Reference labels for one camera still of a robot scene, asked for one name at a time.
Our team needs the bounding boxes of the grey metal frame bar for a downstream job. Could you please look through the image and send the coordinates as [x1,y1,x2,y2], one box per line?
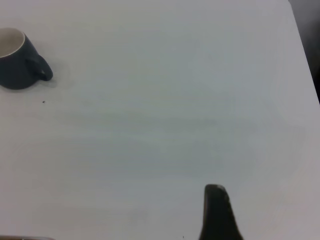
[0,235,55,240]

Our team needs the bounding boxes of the dark blue-grey ceramic mug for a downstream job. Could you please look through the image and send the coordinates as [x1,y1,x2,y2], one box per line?
[0,27,54,90]

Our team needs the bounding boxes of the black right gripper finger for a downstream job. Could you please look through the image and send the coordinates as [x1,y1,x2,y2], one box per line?
[198,184,245,240]

